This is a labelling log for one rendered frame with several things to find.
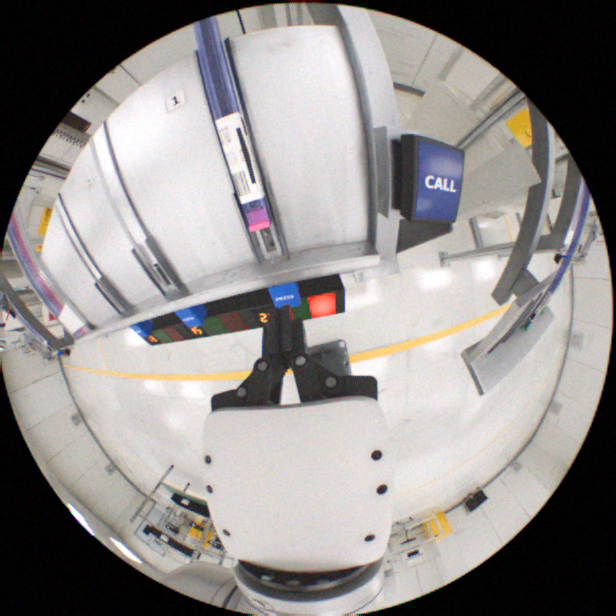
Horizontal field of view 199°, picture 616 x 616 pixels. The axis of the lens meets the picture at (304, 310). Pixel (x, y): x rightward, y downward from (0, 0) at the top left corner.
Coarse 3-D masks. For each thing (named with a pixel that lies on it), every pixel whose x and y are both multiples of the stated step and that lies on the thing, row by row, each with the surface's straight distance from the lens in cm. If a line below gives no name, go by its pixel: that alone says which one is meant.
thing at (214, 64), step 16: (208, 32) 17; (208, 48) 16; (208, 64) 15; (224, 64) 14; (208, 80) 14; (224, 80) 13; (224, 96) 13; (224, 112) 13; (240, 112) 13; (256, 208) 12
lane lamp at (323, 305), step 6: (324, 294) 19; (330, 294) 19; (312, 300) 19; (318, 300) 20; (324, 300) 20; (330, 300) 20; (312, 306) 20; (318, 306) 20; (324, 306) 20; (330, 306) 21; (312, 312) 21; (318, 312) 21; (324, 312) 21; (330, 312) 21
